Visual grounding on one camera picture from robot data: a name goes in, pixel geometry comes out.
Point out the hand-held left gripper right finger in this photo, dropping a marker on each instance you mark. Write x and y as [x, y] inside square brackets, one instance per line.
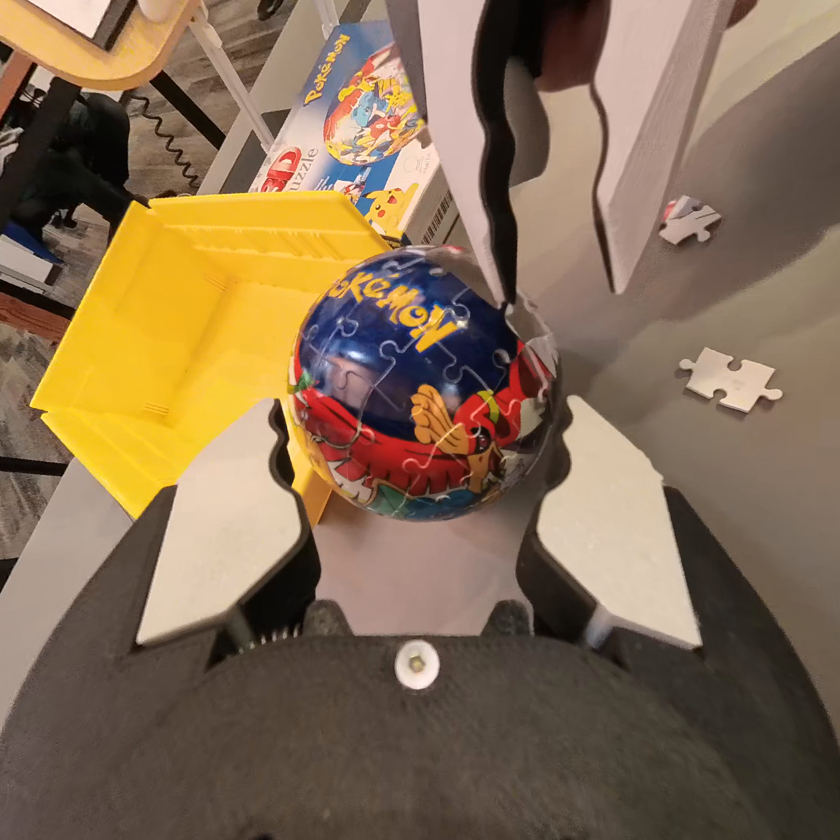
[617, 544]

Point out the red and white puzzle piece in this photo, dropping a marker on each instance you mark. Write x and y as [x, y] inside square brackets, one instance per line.
[689, 220]

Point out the person's right hand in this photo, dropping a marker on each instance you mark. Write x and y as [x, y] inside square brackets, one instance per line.
[577, 46]

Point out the black office chair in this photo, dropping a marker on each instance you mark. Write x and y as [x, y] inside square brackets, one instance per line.
[72, 157]

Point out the printed puzzle box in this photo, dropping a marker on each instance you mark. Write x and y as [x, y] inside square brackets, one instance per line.
[341, 131]

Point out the yellow plastic bin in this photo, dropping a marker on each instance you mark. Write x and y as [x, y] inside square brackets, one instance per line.
[164, 328]

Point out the white-backed puzzle piece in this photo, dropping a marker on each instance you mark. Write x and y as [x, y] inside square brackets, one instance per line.
[728, 380]

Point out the white pole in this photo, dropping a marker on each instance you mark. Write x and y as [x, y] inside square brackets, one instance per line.
[229, 72]

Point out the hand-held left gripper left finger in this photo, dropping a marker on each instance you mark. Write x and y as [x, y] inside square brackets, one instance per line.
[216, 544]

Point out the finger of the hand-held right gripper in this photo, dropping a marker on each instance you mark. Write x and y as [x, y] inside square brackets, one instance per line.
[453, 98]
[663, 98]

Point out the colourful puzzle ball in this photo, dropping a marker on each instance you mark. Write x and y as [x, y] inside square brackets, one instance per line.
[407, 394]

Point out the light wooden rounded tabletop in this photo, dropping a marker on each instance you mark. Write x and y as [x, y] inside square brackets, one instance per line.
[131, 62]

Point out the black metal leg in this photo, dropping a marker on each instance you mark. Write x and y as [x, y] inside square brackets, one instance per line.
[190, 108]

